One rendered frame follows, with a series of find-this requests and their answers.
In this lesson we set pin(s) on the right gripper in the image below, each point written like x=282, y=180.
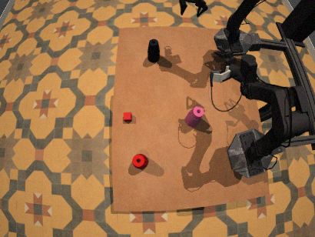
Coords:
x=199, y=3

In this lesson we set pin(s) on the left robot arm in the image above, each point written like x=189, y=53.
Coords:
x=302, y=119

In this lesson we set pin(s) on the small red cube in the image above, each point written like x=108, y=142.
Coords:
x=127, y=117

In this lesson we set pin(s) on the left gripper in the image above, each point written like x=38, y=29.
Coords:
x=230, y=68

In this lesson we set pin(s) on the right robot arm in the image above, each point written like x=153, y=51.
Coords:
x=234, y=22

